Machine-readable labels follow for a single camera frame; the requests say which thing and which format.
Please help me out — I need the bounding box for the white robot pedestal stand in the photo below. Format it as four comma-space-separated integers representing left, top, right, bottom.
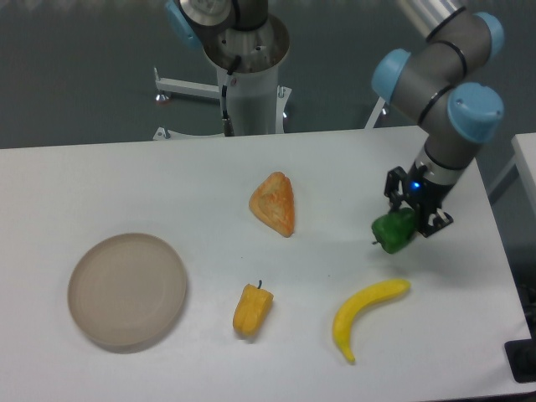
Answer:
151, 14, 393, 142

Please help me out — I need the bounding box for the orange toy pepper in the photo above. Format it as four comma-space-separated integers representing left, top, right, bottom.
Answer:
232, 281, 274, 338

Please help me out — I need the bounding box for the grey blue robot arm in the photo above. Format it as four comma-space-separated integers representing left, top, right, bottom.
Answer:
165, 1, 504, 237

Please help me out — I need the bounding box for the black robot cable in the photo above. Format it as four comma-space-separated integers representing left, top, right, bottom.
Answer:
220, 54, 242, 137

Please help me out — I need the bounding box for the green toy pepper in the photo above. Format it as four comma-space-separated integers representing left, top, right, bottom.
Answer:
371, 208, 416, 255

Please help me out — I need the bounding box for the orange triangular bread toy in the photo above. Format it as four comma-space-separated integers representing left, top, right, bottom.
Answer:
249, 172, 295, 238

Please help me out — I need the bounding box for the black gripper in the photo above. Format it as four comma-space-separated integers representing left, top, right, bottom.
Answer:
384, 161, 455, 238

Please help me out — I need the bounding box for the beige round plate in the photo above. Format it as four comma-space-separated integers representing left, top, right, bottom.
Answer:
67, 233, 188, 349

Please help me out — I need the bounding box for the yellow toy banana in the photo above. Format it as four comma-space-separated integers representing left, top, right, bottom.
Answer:
332, 279, 411, 364

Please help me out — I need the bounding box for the black device at edge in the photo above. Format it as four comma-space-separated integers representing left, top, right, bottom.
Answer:
504, 339, 535, 384

